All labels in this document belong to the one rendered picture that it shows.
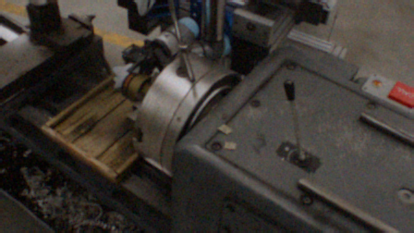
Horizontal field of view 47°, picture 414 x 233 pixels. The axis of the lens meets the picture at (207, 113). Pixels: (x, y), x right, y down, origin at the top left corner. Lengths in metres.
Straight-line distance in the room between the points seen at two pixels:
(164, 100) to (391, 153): 0.51
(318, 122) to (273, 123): 0.10
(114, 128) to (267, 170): 0.68
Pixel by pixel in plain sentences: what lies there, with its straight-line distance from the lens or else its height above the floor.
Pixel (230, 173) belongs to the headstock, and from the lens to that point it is 0.93.
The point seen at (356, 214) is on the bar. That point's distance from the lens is 0.91.
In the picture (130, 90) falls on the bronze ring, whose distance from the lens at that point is 1.30.
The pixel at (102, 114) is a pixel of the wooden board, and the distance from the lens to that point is 1.54.
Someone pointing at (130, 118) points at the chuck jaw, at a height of 1.12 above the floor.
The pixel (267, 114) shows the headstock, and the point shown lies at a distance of 1.04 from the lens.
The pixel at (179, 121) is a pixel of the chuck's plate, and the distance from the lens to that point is 1.09.
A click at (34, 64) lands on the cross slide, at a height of 0.97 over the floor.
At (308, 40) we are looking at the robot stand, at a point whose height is 0.23.
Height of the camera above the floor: 1.99
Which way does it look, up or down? 46 degrees down
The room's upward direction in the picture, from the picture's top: 5 degrees clockwise
